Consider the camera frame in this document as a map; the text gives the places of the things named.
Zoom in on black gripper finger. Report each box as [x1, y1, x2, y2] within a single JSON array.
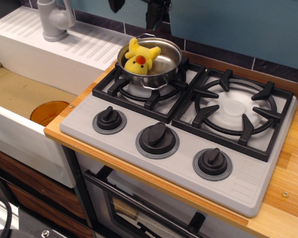
[[108, 0, 125, 13], [146, 0, 170, 30]]

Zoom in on stainless steel pan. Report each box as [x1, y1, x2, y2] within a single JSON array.
[[117, 33, 182, 90]]

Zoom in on yellow stuffed duck toy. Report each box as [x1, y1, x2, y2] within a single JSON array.
[[124, 38, 161, 75]]

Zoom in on black left stove knob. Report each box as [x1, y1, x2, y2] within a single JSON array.
[[92, 106, 127, 135]]

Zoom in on black stove knob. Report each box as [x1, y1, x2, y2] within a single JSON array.
[[136, 122, 180, 160], [92, 106, 127, 135], [193, 148, 233, 181]]

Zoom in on black middle stove knob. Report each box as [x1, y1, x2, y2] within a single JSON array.
[[136, 122, 180, 160]]

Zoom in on grey toy stove top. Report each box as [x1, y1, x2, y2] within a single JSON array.
[[60, 58, 298, 217]]

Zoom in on black right stove knob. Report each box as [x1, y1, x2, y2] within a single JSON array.
[[193, 148, 233, 181]]

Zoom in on grey toy faucet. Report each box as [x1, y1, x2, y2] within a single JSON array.
[[37, 0, 75, 42]]

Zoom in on black left burner grate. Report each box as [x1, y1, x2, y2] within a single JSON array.
[[92, 58, 206, 123]]

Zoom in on black burner grate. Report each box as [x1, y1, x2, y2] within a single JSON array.
[[172, 68, 295, 162], [92, 58, 206, 123]]

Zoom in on white toy sink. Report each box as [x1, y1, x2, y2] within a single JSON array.
[[0, 6, 130, 188]]

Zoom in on black right burner grate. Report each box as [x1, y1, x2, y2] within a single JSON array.
[[172, 68, 295, 162]]

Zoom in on orange plastic plate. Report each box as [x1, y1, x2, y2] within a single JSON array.
[[30, 101, 69, 126]]

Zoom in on wooden drawer fronts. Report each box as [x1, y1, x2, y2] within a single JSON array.
[[0, 151, 95, 238]]

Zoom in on oven door with black handle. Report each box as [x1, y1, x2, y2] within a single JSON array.
[[82, 166, 233, 238]]

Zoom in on black braided cable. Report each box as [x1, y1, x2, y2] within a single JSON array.
[[0, 194, 13, 238]]

